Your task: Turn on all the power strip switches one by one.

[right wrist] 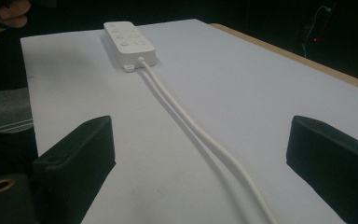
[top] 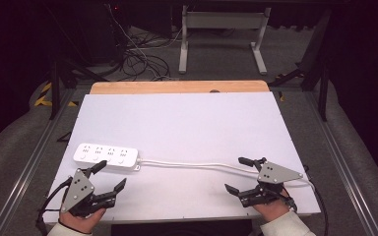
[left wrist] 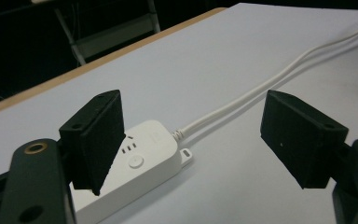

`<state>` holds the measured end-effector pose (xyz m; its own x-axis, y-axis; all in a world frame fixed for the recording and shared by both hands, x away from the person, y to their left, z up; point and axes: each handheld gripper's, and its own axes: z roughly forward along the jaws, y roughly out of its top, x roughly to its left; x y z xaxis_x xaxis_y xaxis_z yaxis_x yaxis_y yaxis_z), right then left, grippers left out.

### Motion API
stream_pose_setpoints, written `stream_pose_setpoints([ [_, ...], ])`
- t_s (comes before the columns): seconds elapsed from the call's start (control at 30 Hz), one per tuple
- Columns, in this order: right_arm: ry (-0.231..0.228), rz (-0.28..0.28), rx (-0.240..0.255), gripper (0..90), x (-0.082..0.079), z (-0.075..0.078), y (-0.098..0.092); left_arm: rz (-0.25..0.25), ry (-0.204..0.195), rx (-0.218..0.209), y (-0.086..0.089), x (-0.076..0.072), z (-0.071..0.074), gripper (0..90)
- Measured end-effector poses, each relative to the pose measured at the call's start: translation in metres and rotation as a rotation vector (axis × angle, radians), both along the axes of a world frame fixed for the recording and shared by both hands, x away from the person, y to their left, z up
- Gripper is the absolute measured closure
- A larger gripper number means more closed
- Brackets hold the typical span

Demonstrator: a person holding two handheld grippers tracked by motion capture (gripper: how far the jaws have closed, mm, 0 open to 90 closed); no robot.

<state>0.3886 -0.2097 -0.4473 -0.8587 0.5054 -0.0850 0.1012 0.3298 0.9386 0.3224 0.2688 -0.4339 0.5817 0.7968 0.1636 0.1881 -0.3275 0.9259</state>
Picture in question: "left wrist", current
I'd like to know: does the metal stand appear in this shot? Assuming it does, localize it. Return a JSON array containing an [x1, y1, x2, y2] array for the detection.
[[31, 0, 162, 67]]

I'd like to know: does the white power strip cable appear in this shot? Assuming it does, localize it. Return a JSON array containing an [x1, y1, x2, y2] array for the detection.
[[171, 16, 358, 141]]

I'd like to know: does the white power strip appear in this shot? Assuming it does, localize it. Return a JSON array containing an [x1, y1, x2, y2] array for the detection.
[[69, 119, 194, 224]]

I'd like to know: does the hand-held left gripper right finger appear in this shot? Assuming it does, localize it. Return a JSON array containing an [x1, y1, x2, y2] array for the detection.
[[259, 90, 350, 190]]

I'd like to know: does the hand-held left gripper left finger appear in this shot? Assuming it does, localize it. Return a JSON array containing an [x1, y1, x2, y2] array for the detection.
[[58, 89, 127, 197]]

